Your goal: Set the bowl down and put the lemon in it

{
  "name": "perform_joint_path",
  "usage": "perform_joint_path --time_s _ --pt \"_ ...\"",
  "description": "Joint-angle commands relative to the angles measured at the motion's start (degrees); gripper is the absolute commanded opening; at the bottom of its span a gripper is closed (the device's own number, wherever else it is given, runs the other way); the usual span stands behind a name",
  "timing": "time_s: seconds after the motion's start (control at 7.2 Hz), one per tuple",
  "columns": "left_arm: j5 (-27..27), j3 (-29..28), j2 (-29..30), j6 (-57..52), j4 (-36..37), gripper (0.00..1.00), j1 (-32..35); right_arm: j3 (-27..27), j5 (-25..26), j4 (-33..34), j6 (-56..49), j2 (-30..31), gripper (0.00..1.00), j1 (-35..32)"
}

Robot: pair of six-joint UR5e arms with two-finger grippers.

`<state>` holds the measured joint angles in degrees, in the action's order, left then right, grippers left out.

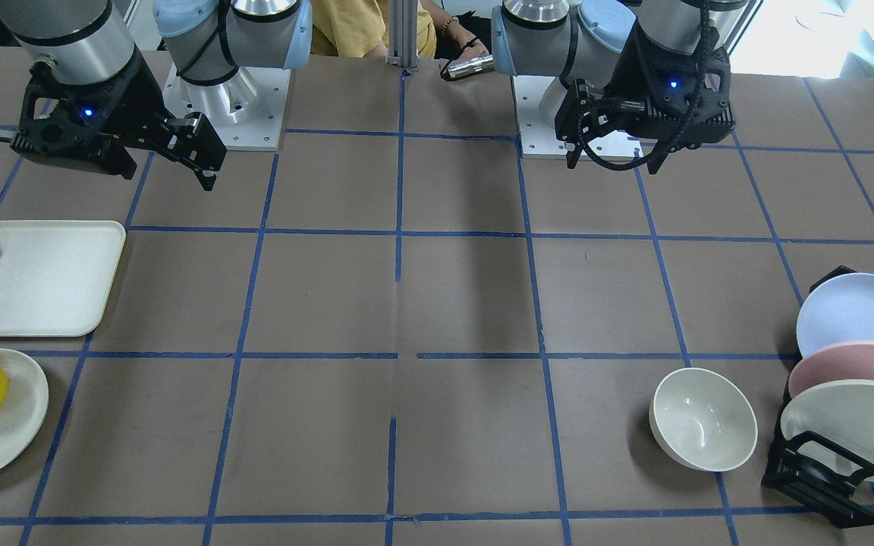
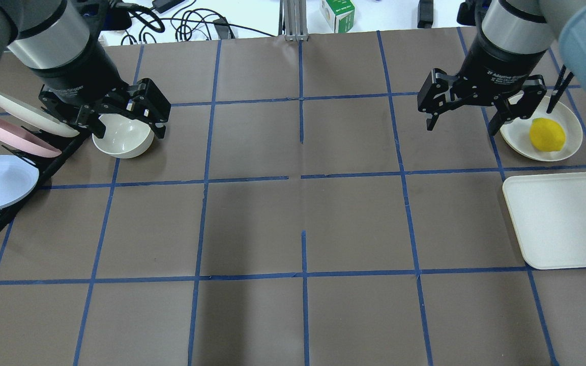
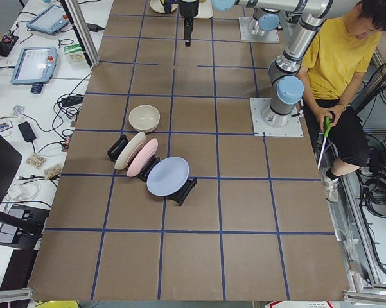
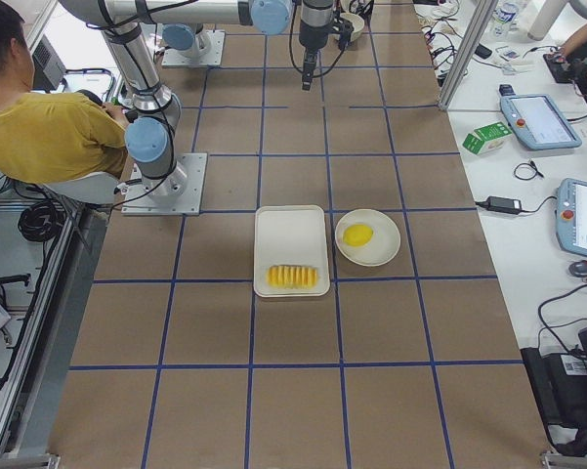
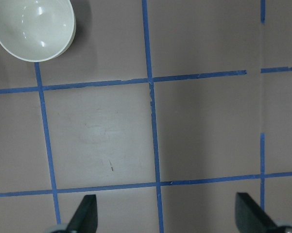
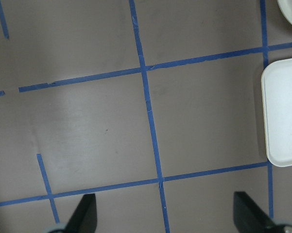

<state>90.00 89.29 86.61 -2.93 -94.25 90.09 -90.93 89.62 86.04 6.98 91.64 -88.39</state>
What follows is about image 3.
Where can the green handled grabber stick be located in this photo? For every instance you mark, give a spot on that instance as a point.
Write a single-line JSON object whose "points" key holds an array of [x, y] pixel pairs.
{"points": [[327, 128]]}

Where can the cream rectangular tray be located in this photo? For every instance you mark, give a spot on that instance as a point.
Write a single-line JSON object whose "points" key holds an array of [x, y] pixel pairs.
{"points": [[205, 9]]}

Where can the cream plate in rack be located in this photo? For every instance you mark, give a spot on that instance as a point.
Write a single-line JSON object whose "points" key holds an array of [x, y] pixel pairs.
{"points": [[129, 151]]}

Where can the person in yellow shirt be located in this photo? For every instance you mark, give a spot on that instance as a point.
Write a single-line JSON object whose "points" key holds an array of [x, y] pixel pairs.
{"points": [[332, 72]]}

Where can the lavender blue plate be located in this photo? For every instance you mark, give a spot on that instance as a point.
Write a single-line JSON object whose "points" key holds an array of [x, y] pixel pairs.
{"points": [[168, 176]]}

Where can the green white carton box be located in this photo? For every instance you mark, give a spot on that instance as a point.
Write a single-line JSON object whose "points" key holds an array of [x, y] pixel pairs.
{"points": [[73, 53]]}

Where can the black monitor stand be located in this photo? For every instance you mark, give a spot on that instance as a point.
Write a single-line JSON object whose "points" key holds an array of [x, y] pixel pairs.
{"points": [[22, 226]]}

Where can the pink plate in rack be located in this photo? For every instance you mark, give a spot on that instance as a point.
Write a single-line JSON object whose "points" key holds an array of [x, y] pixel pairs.
{"points": [[142, 158]]}

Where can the cream ceramic bowl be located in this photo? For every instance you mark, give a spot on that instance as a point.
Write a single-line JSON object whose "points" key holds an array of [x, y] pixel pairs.
{"points": [[144, 118]]}

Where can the black power adapter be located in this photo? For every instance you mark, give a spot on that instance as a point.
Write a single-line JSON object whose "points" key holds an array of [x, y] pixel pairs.
{"points": [[94, 27]]}

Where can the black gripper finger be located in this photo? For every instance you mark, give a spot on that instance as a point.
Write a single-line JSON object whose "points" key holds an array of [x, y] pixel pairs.
{"points": [[188, 29]]}

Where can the black smartphone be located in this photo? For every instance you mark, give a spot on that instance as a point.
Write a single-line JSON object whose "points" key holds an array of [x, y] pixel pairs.
{"points": [[27, 132]]}

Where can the blue teach pendant far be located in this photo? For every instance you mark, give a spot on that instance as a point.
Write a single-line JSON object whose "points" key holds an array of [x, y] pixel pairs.
{"points": [[49, 21]]}

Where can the blue teach pendant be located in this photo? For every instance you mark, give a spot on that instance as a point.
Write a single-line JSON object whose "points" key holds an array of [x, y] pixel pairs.
{"points": [[34, 65], [49, 21]]}

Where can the blue teach pendant near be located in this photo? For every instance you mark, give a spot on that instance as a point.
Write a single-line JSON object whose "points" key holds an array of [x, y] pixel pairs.
{"points": [[34, 65]]}

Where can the aluminium frame post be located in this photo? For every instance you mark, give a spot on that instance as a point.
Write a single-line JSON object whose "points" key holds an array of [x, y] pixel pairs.
{"points": [[80, 28]]}

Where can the black dish rack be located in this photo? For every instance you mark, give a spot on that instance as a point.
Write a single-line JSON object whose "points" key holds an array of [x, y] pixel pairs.
{"points": [[179, 196]]}

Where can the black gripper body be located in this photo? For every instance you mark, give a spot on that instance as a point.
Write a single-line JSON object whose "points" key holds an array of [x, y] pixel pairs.
{"points": [[188, 9]]}

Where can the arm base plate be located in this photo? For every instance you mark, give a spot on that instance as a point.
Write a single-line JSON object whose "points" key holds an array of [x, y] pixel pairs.
{"points": [[249, 33], [295, 126]]}

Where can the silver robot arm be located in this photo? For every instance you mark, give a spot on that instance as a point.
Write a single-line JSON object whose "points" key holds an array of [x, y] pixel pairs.
{"points": [[263, 21], [287, 88]]}

